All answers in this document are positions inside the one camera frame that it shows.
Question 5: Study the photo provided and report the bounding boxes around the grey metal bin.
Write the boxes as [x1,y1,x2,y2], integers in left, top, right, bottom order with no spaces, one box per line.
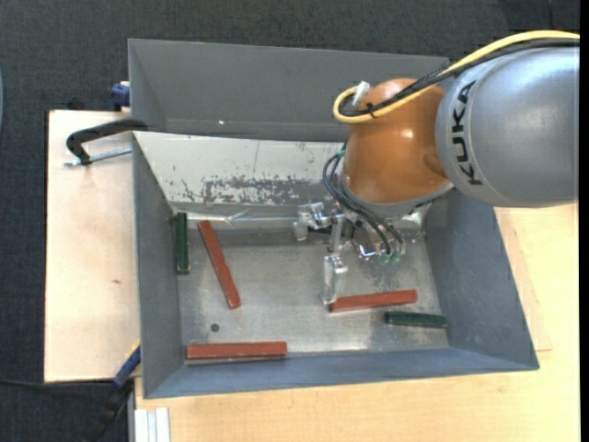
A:
[127,38,540,401]

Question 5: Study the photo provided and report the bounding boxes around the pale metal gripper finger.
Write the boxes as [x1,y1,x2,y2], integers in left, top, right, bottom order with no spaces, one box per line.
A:
[293,202,326,242]
[317,252,350,307]

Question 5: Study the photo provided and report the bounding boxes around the pale wood board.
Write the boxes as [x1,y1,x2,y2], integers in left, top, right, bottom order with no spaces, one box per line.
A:
[43,109,553,384]

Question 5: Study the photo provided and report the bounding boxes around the dark green flat block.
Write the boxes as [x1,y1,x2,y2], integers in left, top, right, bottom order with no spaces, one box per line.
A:
[384,310,449,330]
[174,211,191,275]

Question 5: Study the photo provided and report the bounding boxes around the red-brown flat block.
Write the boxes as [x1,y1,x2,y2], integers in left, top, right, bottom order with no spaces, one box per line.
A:
[197,219,243,310]
[328,288,420,314]
[184,341,289,364]

